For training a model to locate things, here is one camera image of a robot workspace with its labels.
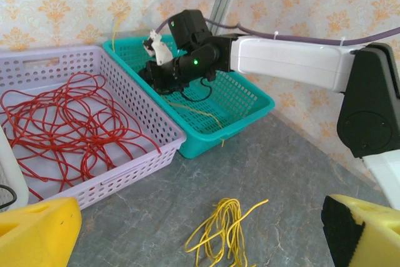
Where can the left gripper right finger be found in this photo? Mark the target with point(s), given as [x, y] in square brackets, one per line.
[368, 235]

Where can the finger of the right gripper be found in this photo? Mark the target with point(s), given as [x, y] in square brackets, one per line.
[170, 88]
[147, 76]

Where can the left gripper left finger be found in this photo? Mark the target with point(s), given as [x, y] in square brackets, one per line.
[34, 232]

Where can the teal plastic basket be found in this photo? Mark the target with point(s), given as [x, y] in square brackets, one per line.
[237, 113]

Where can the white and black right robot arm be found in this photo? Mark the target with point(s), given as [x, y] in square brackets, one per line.
[281, 57]

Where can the lilac plastic basket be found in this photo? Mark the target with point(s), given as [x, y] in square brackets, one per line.
[78, 60]

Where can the white plastic basket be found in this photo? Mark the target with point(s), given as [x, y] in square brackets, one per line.
[12, 160]

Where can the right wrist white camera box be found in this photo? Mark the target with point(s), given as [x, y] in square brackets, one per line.
[159, 48]

